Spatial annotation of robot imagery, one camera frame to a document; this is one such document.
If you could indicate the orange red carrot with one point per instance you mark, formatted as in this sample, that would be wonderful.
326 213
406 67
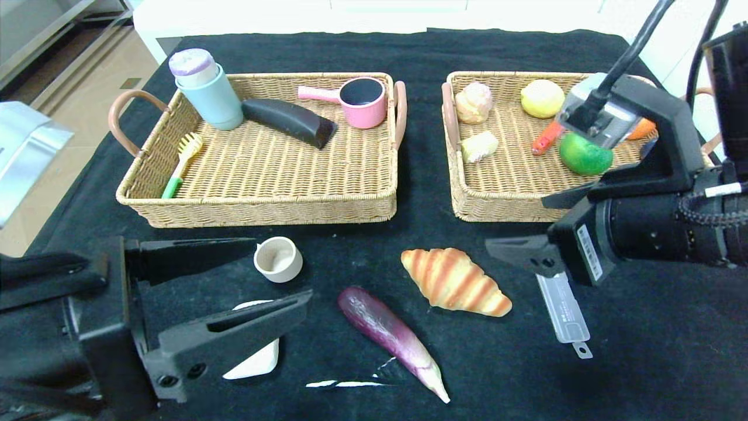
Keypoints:
543 142

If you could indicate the yellow green dish brush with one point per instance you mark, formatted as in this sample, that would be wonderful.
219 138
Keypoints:
188 146

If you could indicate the black right camera mount bracket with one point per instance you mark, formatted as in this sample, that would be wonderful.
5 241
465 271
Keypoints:
672 134

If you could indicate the yellow lemon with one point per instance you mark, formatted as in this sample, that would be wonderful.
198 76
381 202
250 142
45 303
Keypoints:
542 98

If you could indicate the pink toy saucepan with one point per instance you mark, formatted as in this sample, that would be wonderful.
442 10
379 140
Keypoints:
365 114

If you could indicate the white soap bar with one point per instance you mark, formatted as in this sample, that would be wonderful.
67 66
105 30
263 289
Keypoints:
260 362

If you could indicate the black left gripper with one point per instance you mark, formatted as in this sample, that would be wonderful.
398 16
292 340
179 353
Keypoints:
120 318

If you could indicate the black curved wedge block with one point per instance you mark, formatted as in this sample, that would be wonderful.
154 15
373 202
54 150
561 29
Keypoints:
286 120

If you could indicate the wicker basket with food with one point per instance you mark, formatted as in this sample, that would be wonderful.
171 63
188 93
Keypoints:
508 175

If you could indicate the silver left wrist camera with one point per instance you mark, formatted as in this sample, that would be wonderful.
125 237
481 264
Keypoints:
29 152

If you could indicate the purple eggplant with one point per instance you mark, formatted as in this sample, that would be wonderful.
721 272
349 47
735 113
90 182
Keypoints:
380 321

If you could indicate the orange fruit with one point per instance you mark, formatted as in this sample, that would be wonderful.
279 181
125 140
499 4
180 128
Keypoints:
643 130

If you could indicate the striped golden croissant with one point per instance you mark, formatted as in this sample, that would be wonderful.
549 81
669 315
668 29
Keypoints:
456 280

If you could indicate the teal thermos with purple lid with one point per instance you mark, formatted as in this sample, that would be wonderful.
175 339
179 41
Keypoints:
213 99

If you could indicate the pink cream puff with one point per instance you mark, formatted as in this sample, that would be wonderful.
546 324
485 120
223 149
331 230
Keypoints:
473 102

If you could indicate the small beige cup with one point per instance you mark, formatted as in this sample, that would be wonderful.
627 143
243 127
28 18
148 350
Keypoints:
279 260

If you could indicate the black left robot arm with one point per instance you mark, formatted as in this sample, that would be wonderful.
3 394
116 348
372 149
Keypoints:
35 351

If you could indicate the grey metal rack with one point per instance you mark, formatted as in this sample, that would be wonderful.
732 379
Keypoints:
35 23

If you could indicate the green lime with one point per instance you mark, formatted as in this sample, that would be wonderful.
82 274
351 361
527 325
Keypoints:
584 158

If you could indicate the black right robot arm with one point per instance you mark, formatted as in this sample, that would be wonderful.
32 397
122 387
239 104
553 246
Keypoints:
660 228

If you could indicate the yellow cake slice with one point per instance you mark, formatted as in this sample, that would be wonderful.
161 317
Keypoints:
479 145

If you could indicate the wicker basket with kitchenware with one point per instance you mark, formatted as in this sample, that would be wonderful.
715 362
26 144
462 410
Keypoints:
263 169

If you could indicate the clear plastic slim case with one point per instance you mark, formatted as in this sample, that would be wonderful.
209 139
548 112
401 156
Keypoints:
564 316

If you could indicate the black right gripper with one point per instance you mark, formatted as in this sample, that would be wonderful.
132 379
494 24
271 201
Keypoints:
586 250

